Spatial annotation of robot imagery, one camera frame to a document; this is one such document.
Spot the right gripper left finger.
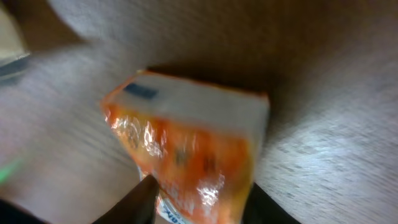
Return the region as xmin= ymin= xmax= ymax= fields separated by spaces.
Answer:
xmin=93 ymin=175 xmax=160 ymax=224

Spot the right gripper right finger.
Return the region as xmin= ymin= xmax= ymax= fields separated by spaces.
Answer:
xmin=241 ymin=183 xmax=301 ymax=224

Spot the orange tissue pack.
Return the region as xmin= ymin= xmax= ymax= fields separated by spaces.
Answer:
xmin=101 ymin=70 xmax=270 ymax=223

